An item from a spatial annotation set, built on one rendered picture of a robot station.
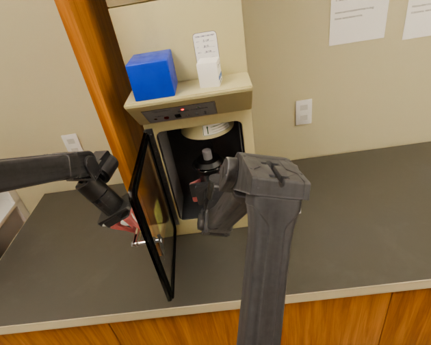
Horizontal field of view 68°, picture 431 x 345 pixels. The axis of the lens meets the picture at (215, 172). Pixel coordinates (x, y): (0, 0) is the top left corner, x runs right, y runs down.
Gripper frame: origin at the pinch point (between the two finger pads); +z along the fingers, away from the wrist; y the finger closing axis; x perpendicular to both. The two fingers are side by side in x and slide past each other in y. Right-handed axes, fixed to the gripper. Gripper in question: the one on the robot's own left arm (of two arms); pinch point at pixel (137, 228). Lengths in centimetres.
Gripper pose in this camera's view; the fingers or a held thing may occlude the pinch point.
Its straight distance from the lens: 91.2
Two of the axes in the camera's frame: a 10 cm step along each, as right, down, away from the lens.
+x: 0.5, 5.6, -8.2
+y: -8.4, 4.7, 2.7
